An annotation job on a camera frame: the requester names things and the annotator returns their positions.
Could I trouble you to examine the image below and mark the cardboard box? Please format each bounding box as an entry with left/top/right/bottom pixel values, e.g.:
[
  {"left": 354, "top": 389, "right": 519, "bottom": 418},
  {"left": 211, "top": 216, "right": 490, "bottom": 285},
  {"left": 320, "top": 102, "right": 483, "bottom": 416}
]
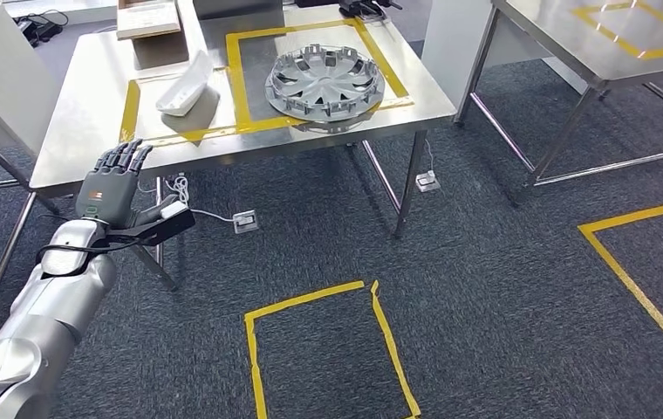
[{"left": 115, "top": 0, "right": 183, "bottom": 41}]

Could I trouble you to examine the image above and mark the black cable bundle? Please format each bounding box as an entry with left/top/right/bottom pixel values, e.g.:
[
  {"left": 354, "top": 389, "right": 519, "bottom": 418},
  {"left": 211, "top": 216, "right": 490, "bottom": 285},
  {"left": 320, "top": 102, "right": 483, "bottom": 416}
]
[{"left": 12, "top": 10, "right": 71, "bottom": 49}]

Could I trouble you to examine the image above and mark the steel workbench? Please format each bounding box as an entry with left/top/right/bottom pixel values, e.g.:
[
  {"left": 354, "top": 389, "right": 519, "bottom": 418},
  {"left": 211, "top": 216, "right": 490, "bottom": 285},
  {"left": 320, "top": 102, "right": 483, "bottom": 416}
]
[{"left": 0, "top": 3, "right": 459, "bottom": 339}]

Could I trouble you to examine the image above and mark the silver wheel hubcap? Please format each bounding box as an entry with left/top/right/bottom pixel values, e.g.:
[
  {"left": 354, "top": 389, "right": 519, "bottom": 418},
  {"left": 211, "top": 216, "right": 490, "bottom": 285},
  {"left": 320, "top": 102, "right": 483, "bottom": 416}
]
[{"left": 264, "top": 42, "right": 387, "bottom": 124}]

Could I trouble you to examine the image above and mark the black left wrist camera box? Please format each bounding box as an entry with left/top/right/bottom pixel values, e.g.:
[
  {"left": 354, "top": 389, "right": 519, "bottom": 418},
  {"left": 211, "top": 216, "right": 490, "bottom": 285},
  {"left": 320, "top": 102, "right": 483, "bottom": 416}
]
[{"left": 105, "top": 200, "right": 197, "bottom": 250}]

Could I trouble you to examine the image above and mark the steel table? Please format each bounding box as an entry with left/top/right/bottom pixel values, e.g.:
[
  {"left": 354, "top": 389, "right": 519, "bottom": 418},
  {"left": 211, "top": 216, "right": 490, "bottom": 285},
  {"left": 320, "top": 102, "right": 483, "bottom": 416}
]
[
  {"left": 0, "top": 117, "right": 62, "bottom": 216},
  {"left": 454, "top": 0, "right": 663, "bottom": 206}
]

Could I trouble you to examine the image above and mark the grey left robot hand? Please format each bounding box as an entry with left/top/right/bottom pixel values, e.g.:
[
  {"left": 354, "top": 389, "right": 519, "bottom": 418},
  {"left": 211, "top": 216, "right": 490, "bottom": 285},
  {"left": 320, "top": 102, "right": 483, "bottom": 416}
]
[{"left": 74, "top": 138, "right": 180, "bottom": 230}]

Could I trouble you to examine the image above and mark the black device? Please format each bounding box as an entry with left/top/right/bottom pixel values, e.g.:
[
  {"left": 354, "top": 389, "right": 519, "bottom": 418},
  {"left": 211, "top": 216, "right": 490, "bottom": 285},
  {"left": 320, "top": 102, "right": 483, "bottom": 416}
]
[{"left": 337, "top": 0, "right": 404, "bottom": 19}]

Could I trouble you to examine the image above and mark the grey metal box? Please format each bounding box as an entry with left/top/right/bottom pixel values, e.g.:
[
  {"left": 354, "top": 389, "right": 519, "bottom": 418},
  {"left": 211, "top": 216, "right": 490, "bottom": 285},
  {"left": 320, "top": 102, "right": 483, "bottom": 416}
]
[{"left": 192, "top": 0, "right": 286, "bottom": 37}]

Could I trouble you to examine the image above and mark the yellow floor tape marking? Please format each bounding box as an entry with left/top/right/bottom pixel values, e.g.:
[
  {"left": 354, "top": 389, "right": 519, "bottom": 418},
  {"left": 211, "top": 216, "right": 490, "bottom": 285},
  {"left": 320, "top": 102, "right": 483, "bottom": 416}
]
[
  {"left": 243, "top": 279, "right": 423, "bottom": 419},
  {"left": 578, "top": 200, "right": 663, "bottom": 356}
]

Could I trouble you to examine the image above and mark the grey floor socket box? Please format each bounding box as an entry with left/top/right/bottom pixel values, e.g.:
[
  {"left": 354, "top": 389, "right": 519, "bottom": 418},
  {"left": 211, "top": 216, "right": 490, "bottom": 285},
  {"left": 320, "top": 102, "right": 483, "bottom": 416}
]
[
  {"left": 414, "top": 168, "right": 441, "bottom": 194},
  {"left": 232, "top": 209, "right": 260, "bottom": 236}
]

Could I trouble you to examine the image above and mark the white cabinet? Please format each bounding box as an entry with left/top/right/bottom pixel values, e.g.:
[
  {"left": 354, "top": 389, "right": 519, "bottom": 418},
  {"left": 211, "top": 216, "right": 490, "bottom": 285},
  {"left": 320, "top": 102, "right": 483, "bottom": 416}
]
[
  {"left": 0, "top": 2, "right": 63, "bottom": 158},
  {"left": 420, "top": 0, "right": 591, "bottom": 114}
]

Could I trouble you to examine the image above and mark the black camera cable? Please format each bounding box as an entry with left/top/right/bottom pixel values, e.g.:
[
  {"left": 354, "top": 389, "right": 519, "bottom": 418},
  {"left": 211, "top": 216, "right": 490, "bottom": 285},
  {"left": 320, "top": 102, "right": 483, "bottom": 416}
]
[{"left": 35, "top": 230, "right": 149, "bottom": 282}]

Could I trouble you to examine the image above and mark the white plastic part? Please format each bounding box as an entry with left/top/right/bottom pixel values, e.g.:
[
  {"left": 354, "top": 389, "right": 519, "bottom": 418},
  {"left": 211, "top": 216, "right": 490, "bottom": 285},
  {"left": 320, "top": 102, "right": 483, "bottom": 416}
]
[{"left": 154, "top": 49, "right": 215, "bottom": 119}]

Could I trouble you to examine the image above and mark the white socket cable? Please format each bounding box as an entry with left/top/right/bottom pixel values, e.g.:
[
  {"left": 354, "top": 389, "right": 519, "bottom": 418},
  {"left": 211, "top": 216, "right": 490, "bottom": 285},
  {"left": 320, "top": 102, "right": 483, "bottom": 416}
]
[
  {"left": 134, "top": 174, "right": 238, "bottom": 224},
  {"left": 421, "top": 137, "right": 439, "bottom": 175}
]

